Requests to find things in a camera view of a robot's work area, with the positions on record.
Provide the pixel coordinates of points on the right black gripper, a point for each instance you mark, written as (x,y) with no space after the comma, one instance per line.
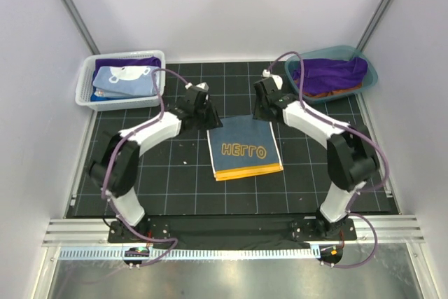
(257,114)

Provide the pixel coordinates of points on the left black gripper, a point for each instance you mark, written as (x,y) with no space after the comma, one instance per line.
(213,120)

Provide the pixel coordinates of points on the yellow purple patterned towel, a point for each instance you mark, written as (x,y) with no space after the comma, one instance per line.
(243,147)

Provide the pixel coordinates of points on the light blue white towel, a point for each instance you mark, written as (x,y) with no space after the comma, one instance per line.
(126,82)

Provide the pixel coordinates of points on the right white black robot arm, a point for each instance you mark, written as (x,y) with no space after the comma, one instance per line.
(351,156)

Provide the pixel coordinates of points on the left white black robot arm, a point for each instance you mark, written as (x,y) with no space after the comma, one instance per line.
(115,169)

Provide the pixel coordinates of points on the orange towel in bin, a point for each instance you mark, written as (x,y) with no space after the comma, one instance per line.
(333,93)

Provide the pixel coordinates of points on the purple crumpled towel in bin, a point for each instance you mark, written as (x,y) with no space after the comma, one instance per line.
(324,75)

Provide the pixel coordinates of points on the teal plastic bin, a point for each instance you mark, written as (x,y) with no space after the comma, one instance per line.
(342,53)

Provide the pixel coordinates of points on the white plastic basket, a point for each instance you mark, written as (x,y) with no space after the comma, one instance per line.
(85,88)

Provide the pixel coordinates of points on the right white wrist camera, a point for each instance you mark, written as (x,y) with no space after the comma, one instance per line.
(278,81)

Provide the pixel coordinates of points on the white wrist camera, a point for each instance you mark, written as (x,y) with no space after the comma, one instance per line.
(278,81)
(203,86)

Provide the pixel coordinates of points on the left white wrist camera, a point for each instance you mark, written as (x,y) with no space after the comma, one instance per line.
(203,86)

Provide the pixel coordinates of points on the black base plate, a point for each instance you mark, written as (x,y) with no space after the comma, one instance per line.
(231,230)

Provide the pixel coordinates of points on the white slotted cable duct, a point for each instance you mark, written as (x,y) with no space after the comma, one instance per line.
(136,253)

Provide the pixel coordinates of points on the aluminium rail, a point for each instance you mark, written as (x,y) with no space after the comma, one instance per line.
(93,231)

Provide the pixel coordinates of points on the right aluminium frame post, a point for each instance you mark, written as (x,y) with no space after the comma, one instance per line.
(378,15)

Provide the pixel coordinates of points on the aluminium frame post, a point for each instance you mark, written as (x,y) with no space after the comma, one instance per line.
(378,15)
(82,28)

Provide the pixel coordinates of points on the left aluminium frame post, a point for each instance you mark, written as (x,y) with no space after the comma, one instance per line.
(82,28)

